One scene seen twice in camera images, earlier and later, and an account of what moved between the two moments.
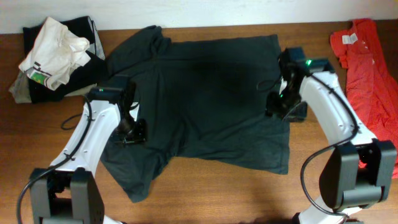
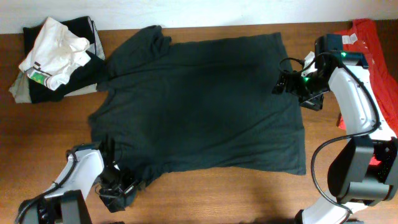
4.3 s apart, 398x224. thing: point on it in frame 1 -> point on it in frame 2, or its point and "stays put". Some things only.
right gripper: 299,114 -> 293,77
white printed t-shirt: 55,53 stays put
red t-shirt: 372,86 stays put
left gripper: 140,133 -> 132,184
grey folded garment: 20,89 stays put
